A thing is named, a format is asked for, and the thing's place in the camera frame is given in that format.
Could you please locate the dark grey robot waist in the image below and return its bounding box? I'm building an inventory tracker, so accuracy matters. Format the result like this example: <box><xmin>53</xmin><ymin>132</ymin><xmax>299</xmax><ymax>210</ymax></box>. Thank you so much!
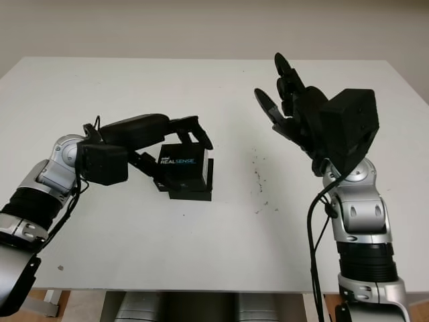
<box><xmin>167</xmin><ymin>291</ymin><xmax>235</xmax><ymax>322</ymax></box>

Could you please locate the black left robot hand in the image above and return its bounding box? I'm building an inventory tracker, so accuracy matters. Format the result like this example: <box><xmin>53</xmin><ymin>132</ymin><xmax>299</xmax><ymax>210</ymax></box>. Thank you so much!
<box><xmin>99</xmin><ymin>113</ymin><xmax>215</xmax><ymax>189</ymax></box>

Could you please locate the black RealSense box lid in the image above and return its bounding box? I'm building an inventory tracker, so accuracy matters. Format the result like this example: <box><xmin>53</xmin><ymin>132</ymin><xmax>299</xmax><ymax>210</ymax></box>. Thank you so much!
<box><xmin>156</xmin><ymin>143</ymin><xmax>210</xmax><ymax>194</ymax></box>

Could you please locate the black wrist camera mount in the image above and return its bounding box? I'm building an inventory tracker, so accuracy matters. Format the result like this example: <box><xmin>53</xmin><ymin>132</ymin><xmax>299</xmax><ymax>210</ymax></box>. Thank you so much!
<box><xmin>78</xmin><ymin>144</ymin><xmax>129</xmax><ymax>186</ymax></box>
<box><xmin>319</xmin><ymin>89</ymin><xmax>381</xmax><ymax>168</ymax></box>

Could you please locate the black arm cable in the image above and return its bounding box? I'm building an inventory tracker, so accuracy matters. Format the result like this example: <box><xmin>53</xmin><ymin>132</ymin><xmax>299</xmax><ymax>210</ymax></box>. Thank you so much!
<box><xmin>307</xmin><ymin>167</ymin><xmax>346</xmax><ymax>322</ymax></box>
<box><xmin>40</xmin><ymin>115</ymin><xmax>103</xmax><ymax>252</ymax></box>

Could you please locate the silver right robot thigh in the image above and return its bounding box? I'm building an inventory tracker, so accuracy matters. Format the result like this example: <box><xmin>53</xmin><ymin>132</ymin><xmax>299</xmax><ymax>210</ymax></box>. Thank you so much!
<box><xmin>234</xmin><ymin>291</ymin><xmax>271</xmax><ymax>322</ymax></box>

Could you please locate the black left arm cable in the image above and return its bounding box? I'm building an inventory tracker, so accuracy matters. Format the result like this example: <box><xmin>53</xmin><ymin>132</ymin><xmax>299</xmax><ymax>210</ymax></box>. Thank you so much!
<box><xmin>40</xmin><ymin>115</ymin><xmax>103</xmax><ymax>252</ymax></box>

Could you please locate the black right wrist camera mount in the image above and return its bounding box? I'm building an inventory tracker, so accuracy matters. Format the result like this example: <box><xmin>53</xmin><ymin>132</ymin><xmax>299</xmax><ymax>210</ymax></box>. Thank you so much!
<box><xmin>319</xmin><ymin>89</ymin><xmax>381</xmax><ymax>168</ymax></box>

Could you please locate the silver left robot thigh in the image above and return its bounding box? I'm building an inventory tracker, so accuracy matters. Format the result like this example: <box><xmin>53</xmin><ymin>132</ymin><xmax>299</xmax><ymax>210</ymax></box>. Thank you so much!
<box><xmin>115</xmin><ymin>291</ymin><xmax>168</xmax><ymax>322</ymax></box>

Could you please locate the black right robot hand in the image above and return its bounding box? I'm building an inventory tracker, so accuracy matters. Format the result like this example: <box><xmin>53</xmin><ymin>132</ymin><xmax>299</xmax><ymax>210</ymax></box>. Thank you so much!
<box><xmin>253</xmin><ymin>52</ymin><xmax>336</xmax><ymax>176</ymax></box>

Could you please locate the black foam-lined camera box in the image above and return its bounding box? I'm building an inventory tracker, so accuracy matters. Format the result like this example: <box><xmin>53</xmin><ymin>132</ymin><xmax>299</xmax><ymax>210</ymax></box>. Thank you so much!
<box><xmin>168</xmin><ymin>159</ymin><xmax>215</xmax><ymax>201</ymax></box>

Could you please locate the silver robot thigh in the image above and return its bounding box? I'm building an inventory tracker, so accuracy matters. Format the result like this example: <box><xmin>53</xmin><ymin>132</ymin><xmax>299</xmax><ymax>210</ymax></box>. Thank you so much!
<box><xmin>234</xmin><ymin>291</ymin><xmax>271</xmax><ymax>322</ymax></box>
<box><xmin>115</xmin><ymin>291</ymin><xmax>168</xmax><ymax>322</ymax></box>

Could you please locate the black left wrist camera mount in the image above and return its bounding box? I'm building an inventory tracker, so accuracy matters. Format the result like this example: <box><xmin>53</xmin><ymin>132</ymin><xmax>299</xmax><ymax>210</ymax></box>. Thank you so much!
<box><xmin>78</xmin><ymin>144</ymin><xmax>129</xmax><ymax>186</ymax></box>

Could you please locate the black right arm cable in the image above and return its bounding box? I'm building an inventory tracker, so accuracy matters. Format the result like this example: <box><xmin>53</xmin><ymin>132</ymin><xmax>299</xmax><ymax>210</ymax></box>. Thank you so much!
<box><xmin>307</xmin><ymin>167</ymin><xmax>346</xmax><ymax>322</ymax></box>

